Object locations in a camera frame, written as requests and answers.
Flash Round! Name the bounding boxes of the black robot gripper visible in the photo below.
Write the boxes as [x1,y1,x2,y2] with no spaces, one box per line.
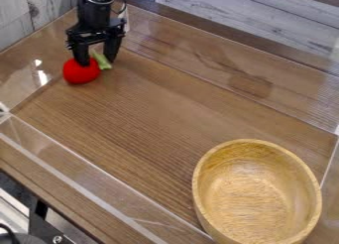
[67,0,127,66]

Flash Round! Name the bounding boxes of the red plush strawberry toy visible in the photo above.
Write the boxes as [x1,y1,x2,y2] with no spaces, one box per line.
[63,51,111,84]

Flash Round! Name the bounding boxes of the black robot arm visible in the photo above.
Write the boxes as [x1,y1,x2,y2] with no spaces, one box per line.
[67,0,127,66]

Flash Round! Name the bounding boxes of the oval wooden bowl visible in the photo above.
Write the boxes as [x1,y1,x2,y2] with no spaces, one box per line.
[192,139,322,244]

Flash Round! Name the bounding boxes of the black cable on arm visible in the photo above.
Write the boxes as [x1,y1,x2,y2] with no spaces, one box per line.
[109,0,129,16]

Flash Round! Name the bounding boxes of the clear acrylic enclosure walls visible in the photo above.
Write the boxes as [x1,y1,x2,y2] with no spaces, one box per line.
[0,8,339,244]

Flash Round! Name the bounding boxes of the black metal bracket with bolt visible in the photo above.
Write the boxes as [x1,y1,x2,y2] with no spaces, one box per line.
[28,200,76,244]

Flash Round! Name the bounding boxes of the black cable lower left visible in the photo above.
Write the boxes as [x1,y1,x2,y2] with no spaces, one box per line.
[0,223,21,244]

